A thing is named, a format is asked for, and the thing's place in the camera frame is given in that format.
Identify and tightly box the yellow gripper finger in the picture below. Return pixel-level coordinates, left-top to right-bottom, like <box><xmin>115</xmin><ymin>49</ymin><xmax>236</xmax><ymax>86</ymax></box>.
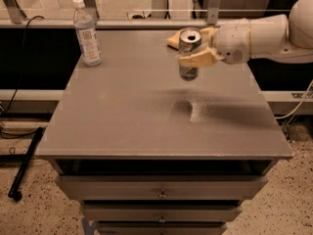
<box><xmin>178</xmin><ymin>47</ymin><xmax>225</xmax><ymax>68</ymax></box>
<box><xmin>201</xmin><ymin>27</ymin><xmax>217</xmax><ymax>47</ymax></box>

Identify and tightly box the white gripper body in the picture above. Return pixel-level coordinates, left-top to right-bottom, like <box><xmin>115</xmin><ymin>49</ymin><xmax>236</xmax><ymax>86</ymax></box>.
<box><xmin>212</xmin><ymin>19</ymin><xmax>250</xmax><ymax>65</ymax></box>

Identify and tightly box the silver blue redbull can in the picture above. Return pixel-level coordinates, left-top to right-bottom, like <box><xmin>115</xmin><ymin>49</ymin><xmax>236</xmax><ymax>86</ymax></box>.
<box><xmin>178</xmin><ymin>27</ymin><xmax>201</xmax><ymax>81</ymax></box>

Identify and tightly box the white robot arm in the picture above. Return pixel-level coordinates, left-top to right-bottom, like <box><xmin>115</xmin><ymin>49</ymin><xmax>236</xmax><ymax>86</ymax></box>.
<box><xmin>178</xmin><ymin>0</ymin><xmax>313</xmax><ymax>68</ymax></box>

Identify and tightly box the yellow sponge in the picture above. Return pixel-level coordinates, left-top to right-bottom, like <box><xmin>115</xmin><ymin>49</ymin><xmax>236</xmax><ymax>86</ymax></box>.
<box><xmin>166</xmin><ymin>30</ymin><xmax>181</xmax><ymax>50</ymax></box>

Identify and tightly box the grey drawer cabinet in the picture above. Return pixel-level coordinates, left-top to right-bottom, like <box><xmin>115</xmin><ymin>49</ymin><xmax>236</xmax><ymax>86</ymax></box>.
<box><xmin>34</xmin><ymin>28</ymin><xmax>294</xmax><ymax>235</ymax></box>

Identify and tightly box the clear plastic water bottle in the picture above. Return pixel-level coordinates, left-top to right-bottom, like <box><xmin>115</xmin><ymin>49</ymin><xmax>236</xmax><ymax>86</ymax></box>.
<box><xmin>73</xmin><ymin>0</ymin><xmax>102</xmax><ymax>67</ymax></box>

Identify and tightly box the top grey drawer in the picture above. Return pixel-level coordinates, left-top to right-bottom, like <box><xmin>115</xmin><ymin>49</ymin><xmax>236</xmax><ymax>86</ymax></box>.
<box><xmin>56</xmin><ymin>175</ymin><xmax>267</xmax><ymax>201</ymax></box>

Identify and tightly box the grey drawer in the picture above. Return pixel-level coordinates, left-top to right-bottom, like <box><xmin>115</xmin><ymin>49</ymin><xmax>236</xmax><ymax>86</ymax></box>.
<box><xmin>97</xmin><ymin>222</ymin><xmax>227</xmax><ymax>235</ymax></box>
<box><xmin>81</xmin><ymin>203</ymin><xmax>243</xmax><ymax>222</ymax></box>
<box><xmin>56</xmin><ymin>175</ymin><xmax>267</xmax><ymax>201</ymax></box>

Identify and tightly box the middle grey drawer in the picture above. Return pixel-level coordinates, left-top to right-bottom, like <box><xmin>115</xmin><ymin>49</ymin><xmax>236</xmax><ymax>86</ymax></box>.
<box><xmin>81</xmin><ymin>203</ymin><xmax>243</xmax><ymax>222</ymax></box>

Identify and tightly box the bottom grey drawer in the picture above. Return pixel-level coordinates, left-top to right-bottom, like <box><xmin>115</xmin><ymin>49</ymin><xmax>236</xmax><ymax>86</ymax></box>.
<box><xmin>97</xmin><ymin>222</ymin><xmax>227</xmax><ymax>235</ymax></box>

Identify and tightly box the black rod on floor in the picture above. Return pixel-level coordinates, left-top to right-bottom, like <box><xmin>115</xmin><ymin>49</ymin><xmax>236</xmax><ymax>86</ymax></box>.
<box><xmin>8</xmin><ymin>127</ymin><xmax>44</xmax><ymax>202</ymax></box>

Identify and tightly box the white cable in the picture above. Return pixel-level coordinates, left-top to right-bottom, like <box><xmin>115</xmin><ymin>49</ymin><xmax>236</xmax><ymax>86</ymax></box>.
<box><xmin>274</xmin><ymin>78</ymin><xmax>313</xmax><ymax>120</ymax></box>

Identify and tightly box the black cable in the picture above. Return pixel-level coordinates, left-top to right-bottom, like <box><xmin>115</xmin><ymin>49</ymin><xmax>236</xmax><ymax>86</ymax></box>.
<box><xmin>0</xmin><ymin>15</ymin><xmax>46</xmax><ymax>140</ymax></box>

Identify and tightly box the metal railing frame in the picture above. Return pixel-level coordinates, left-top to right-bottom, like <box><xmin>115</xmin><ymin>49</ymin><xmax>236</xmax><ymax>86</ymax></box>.
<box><xmin>0</xmin><ymin>0</ymin><xmax>313</xmax><ymax>31</ymax></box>

